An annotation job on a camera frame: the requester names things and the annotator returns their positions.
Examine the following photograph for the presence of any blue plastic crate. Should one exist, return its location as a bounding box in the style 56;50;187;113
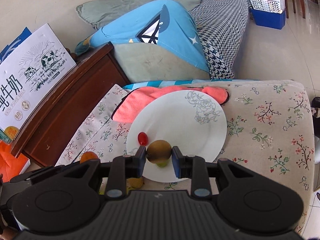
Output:
251;9;286;30

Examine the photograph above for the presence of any green jujube fruit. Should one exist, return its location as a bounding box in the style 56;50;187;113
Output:
157;161;168;168

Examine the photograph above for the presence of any white plastic basket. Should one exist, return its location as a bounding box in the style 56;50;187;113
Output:
249;0;286;14

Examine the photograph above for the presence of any red cherry tomato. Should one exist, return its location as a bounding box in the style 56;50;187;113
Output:
137;132;149;146

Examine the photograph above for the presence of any dark wooden cabinet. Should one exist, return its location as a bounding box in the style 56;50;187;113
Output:
10;43;130;167

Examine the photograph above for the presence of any pink towel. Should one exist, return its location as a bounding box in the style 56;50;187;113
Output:
111;86;229;123

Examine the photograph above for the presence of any houndstooth sofa cover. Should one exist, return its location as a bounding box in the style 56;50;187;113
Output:
189;0;249;80

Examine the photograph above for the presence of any small orange tangerine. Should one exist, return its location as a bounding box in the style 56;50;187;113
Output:
80;151;99;163

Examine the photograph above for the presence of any yellow-brown kiwi on cloth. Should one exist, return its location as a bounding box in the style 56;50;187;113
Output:
127;177;144;189

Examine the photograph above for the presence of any white floral plate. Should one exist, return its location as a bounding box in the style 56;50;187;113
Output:
126;90;228;183

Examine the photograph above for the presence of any green sofa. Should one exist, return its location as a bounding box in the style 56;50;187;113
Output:
113;0;211;82

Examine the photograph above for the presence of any floral table cloth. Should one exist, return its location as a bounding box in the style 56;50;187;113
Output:
55;80;315;233

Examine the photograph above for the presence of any brown kiwi fruit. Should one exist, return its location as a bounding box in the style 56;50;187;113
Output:
146;140;171;164

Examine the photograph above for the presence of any green cushion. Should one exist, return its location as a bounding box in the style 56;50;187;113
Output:
75;0;155;30

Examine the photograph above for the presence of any blue patterned blanket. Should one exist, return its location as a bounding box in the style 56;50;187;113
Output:
75;0;209;72

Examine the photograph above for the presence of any white milk carton box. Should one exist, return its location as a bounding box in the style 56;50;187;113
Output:
1;24;76;144

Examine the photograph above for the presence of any orange box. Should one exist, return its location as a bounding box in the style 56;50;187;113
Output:
0;141;30;183

